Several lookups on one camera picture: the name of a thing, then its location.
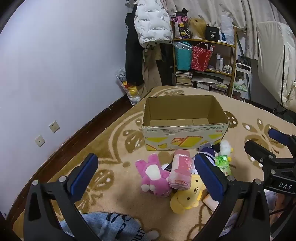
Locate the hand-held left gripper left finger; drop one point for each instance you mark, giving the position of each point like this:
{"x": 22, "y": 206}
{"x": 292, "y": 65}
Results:
{"x": 84, "y": 178}

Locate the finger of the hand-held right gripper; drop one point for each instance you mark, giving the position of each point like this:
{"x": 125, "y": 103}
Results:
{"x": 259, "y": 150}
{"x": 278, "y": 135}

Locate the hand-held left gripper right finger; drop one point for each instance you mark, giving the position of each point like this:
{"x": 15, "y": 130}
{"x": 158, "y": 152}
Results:
{"x": 208, "y": 176}

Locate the green tissue pack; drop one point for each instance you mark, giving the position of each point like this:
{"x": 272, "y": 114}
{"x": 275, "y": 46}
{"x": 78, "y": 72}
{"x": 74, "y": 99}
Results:
{"x": 222, "y": 165}

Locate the black packet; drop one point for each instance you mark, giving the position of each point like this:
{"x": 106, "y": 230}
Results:
{"x": 168, "y": 167}

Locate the printed cardboard box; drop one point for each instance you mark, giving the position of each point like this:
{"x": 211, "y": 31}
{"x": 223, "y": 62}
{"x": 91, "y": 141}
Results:
{"x": 185, "y": 139}

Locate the purple and white plush doll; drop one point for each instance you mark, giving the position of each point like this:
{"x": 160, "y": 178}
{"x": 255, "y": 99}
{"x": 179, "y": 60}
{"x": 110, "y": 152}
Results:
{"x": 207, "y": 150}

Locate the pale pink small packet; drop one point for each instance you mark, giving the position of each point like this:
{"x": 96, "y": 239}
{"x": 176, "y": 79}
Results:
{"x": 209, "y": 201}

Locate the pink rolled towel pack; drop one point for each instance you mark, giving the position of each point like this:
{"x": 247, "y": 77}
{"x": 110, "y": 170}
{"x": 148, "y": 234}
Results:
{"x": 180, "y": 171}

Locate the yellow dog plush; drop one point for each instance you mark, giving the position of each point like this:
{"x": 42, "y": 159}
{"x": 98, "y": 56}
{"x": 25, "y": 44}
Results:
{"x": 185, "y": 197}

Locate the white fluffy plush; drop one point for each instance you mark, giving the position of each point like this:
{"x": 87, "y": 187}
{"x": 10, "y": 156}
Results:
{"x": 224, "y": 147}

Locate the beige patterned rug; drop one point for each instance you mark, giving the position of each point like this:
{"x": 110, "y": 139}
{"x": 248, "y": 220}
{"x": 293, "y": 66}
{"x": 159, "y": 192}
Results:
{"x": 115, "y": 143}

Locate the pink rabbit plush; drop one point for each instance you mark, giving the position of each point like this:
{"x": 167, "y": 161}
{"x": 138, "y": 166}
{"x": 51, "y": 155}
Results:
{"x": 152, "y": 173}

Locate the blue printed knit sweater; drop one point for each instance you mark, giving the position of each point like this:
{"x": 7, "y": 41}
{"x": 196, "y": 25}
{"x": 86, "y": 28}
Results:
{"x": 115, "y": 227}

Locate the white metal cart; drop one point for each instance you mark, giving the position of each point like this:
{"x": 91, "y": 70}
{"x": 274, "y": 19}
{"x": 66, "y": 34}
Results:
{"x": 242, "y": 81}

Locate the white padded cover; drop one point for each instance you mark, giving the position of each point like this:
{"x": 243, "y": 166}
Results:
{"x": 270, "y": 58}

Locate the pile of magazines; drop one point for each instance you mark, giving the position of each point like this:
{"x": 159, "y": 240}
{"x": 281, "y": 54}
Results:
{"x": 210, "y": 82}

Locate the white bottle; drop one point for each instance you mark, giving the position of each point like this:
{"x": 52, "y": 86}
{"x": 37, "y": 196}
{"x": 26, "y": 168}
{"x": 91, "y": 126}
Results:
{"x": 219, "y": 62}

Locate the clear plastic bag of toys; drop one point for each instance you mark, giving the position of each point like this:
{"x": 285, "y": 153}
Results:
{"x": 131, "y": 92}

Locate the stack of books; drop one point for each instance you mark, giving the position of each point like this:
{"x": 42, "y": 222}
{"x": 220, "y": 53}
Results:
{"x": 183, "y": 79}

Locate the red patterned bag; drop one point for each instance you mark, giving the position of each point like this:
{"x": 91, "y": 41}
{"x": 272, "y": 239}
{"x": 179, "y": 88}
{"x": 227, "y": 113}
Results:
{"x": 201, "y": 58}

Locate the white plastic bag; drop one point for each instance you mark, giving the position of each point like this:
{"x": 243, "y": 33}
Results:
{"x": 227, "y": 30}

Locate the wooden shelf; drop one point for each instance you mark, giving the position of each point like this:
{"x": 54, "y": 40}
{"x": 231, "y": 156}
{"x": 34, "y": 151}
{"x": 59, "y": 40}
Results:
{"x": 205, "y": 42}

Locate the brown hanging coat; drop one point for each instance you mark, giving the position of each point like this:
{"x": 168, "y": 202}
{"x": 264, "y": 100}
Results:
{"x": 150, "y": 71}

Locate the teal bag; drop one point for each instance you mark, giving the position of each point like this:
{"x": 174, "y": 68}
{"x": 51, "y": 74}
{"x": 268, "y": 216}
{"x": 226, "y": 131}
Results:
{"x": 183, "y": 56}

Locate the black box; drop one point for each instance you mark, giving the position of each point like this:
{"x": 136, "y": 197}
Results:
{"x": 212, "y": 34}

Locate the black hanging coat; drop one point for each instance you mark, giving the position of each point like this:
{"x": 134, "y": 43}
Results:
{"x": 133, "y": 58}

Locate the blonde wig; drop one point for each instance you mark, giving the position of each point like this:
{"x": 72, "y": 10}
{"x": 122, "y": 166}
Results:
{"x": 196, "y": 26}

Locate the purple printed bag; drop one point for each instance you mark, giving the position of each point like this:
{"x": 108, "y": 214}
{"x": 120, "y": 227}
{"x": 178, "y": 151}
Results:
{"x": 181, "y": 25}

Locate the white puffer jacket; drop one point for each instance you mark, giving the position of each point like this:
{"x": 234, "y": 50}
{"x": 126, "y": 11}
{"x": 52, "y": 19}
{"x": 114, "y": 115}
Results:
{"x": 152, "y": 25}

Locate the white wall socket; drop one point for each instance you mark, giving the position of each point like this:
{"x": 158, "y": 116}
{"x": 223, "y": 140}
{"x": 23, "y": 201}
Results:
{"x": 39, "y": 141}
{"x": 54, "y": 126}

